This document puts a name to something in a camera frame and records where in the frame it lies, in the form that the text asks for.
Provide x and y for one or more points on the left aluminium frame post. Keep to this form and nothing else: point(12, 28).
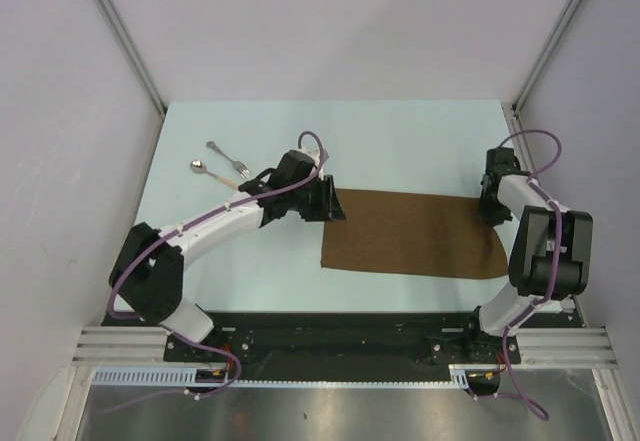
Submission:
point(132, 55)

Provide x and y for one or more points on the brown cloth napkin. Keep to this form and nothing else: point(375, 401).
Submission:
point(412, 234)

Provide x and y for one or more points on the right aluminium frame post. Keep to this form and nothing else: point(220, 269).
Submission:
point(560, 29)

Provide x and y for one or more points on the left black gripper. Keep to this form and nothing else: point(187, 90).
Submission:
point(327, 208)

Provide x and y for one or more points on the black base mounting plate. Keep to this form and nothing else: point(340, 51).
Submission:
point(349, 347)

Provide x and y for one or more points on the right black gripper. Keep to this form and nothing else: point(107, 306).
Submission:
point(493, 218)

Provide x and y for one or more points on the front aluminium rail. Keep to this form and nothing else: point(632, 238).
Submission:
point(540, 348)

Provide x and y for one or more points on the silver metal fork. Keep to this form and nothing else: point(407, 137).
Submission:
point(237, 165)

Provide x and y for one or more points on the aluminium frame post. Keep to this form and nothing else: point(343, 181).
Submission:
point(560, 29)
point(132, 55)

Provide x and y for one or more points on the spoon with wooden handle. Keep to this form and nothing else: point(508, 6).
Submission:
point(199, 167)

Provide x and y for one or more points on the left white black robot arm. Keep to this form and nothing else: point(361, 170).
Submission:
point(148, 277)

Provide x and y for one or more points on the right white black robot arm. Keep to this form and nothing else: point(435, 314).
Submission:
point(550, 257)

